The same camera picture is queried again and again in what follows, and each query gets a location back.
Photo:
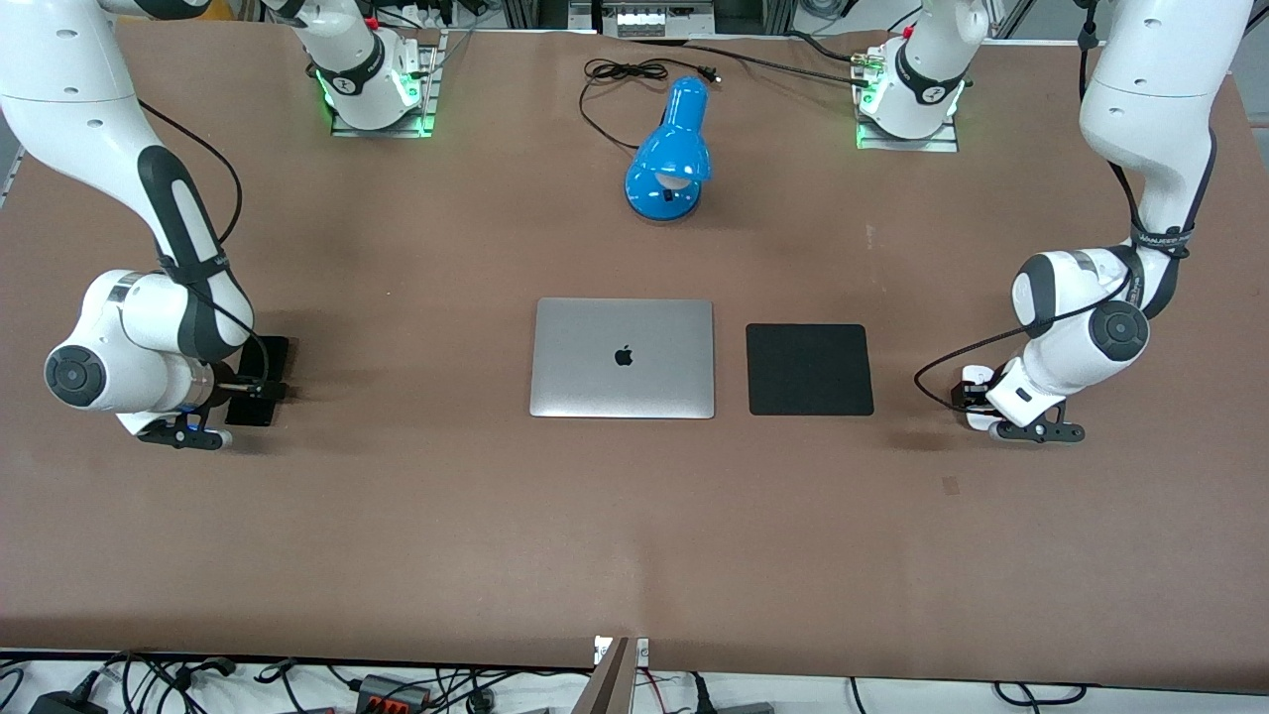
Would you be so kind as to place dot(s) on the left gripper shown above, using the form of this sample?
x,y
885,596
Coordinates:
x,y
964,395

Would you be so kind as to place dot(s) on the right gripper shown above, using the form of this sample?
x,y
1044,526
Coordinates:
x,y
248,389

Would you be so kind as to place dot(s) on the white computer mouse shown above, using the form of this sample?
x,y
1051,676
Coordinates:
x,y
977,421

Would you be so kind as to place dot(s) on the black smartphone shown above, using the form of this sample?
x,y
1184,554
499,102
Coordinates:
x,y
273,357

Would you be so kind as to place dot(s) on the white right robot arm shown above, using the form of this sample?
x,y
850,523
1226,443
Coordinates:
x,y
119,337

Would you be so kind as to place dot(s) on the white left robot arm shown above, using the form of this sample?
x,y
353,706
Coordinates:
x,y
1140,119

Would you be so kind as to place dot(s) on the black mouse pad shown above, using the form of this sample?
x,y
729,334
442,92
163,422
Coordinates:
x,y
809,369

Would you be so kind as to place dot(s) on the black power strip red switches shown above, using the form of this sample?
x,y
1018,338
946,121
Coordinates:
x,y
395,690

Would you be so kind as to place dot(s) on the silver laptop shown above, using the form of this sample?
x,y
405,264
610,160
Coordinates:
x,y
623,359

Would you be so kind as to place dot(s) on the brown table cover sheet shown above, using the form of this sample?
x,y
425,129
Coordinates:
x,y
634,516

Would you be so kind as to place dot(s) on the black power adapter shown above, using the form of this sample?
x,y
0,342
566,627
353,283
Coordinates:
x,y
64,702

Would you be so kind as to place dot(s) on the blue desk lamp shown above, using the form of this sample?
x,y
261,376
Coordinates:
x,y
670,159

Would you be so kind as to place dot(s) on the aluminium profile bar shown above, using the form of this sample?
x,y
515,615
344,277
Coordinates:
x,y
607,684

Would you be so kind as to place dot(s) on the white terminal block device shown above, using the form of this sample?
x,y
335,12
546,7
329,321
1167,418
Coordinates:
x,y
654,18

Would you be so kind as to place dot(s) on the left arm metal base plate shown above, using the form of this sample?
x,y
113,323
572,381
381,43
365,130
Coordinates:
x,y
907,142

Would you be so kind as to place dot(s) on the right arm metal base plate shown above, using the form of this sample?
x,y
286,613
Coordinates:
x,y
428,89

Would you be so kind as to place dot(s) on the white bracket pair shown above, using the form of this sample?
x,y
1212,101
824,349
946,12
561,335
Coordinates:
x,y
642,651

